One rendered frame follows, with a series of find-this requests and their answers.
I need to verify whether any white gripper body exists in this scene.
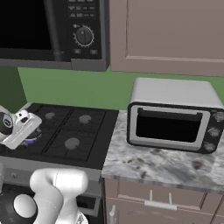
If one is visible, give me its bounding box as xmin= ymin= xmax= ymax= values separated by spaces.
xmin=1 ymin=114 xmax=44 ymax=151

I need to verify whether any black gas hob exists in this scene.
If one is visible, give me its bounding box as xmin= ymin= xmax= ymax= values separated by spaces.
xmin=0 ymin=101 xmax=120 ymax=171

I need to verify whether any grey stove front panel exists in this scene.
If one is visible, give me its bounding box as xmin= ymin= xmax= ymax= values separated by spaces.
xmin=0 ymin=155 xmax=103 ymax=218

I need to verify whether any black microwave oven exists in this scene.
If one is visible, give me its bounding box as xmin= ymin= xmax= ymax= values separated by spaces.
xmin=0 ymin=0 xmax=110 ymax=73

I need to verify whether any toaster oven glass door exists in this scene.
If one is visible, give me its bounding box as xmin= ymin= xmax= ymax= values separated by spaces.
xmin=129 ymin=104 xmax=212 ymax=151

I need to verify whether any silver toaster oven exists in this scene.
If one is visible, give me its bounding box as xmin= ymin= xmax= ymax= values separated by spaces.
xmin=126 ymin=76 xmax=224 ymax=155

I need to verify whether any pink drawer front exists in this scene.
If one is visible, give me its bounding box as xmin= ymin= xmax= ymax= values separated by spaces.
xmin=104 ymin=177 xmax=224 ymax=217

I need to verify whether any grey toaster oven knob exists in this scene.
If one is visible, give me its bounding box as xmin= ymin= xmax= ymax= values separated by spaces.
xmin=208 ymin=126 xmax=221 ymax=138
xmin=213 ymin=110 xmax=224 ymax=123
xmin=203 ymin=141 xmax=216 ymax=152

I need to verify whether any dark microwave door handle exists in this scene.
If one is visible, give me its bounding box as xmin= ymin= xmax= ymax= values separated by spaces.
xmin=43 ymin=0 xmax=67 ymax=62

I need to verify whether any white cupboard door handle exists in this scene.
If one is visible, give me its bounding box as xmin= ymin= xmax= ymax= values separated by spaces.
xmin=108 ymin=204 xmax=117 ymax=224

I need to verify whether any silver toaster oven door handle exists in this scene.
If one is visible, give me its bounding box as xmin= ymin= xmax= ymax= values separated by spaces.
xmin=136 ymin=107 xmax=204 ymax=116

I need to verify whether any white drawer handle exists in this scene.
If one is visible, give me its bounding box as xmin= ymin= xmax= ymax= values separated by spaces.
xmin=144 ymin=189 xmax=179 ymax=212

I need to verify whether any pink wall cupboard door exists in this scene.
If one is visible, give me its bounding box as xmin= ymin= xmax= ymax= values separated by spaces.
xmin=108 ymin=0 xmax=224 ymax=78

